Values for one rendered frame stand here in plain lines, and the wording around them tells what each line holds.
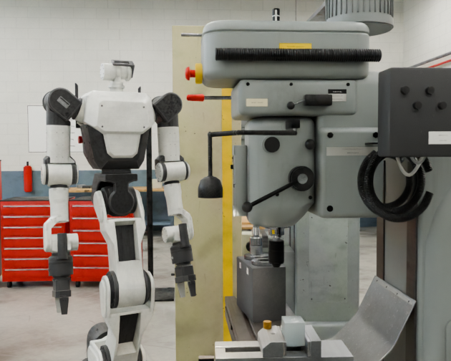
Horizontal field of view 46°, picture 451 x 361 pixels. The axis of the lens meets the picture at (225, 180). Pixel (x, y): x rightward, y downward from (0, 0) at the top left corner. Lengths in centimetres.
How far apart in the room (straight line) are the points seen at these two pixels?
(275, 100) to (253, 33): 19
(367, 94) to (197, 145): 188
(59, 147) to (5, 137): 900
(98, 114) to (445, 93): 124
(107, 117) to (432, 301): 128
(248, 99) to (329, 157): 28
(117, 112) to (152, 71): 863
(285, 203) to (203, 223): 185
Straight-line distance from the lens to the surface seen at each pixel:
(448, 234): 160
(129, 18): 1094
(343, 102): 154
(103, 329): 251
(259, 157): 152
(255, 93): 149
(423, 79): 135
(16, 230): 651
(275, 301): 189
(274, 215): 154
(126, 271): 209
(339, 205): 154
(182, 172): 222
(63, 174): 209
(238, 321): 190
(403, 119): 133
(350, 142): 154
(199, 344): 352
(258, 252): 197
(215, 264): 339
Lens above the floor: 153
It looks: 3 degrees down
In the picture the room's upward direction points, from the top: straight up
